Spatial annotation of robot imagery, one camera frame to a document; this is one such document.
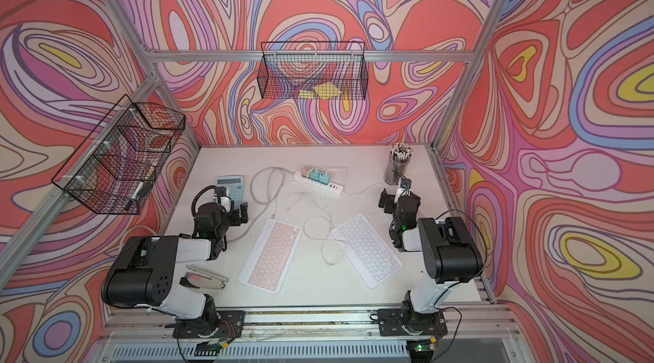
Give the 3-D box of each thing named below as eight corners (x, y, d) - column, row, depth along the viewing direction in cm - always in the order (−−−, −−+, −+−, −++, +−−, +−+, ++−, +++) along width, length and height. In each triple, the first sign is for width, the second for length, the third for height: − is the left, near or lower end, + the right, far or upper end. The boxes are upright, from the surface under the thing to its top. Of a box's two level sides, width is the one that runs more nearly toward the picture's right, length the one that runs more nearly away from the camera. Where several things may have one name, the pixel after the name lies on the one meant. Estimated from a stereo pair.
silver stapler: (181, 284, 83) (177, 282, 81) (190, 267, 86) (187, 265, 84) (222, 293, 81) (219, 291, 79) (229, 275, 84) (227, 273, 82)
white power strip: (291, 182, 108) (290, 179, 106) (296, 173, 111) (296, 170, 109) (341, 198, 102) (341, 195, 101) (345, 189, 105) (345, 186, 104)
